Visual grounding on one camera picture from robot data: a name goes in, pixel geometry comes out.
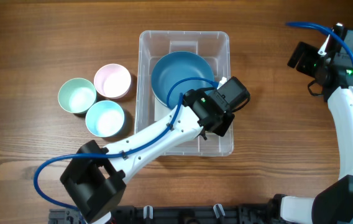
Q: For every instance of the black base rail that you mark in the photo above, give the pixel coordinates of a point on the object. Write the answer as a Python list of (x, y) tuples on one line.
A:
[(241, 214)]

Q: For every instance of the mint green bowl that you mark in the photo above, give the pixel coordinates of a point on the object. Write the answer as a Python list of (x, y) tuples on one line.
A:
[(77, 96)]

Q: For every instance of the dark blue plate front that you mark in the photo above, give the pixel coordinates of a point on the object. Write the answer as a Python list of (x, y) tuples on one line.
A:
[(179, 72)]

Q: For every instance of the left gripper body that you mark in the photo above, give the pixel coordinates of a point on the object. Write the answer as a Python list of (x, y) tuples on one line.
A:
[(224, 126)]

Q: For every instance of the white label in container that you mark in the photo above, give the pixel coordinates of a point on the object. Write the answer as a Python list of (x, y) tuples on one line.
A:
[(160, 110)]

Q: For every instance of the light blue bowl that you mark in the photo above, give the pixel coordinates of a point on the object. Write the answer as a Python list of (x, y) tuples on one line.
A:
[(105, 119)]

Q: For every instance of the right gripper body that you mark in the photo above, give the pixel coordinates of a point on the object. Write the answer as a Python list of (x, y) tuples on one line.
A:
[(311, 61)]

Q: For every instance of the clear plastic storage container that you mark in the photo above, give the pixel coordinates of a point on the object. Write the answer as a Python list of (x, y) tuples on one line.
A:
[(213, 46)]

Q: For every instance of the pink bowl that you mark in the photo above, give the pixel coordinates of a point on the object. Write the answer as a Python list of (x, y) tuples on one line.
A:
[(112, 81)]

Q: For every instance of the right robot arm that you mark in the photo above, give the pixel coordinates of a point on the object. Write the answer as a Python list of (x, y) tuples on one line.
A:
[(335, 204)]

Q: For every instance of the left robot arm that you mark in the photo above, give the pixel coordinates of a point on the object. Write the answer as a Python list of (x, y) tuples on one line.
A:
[(96, 177)]

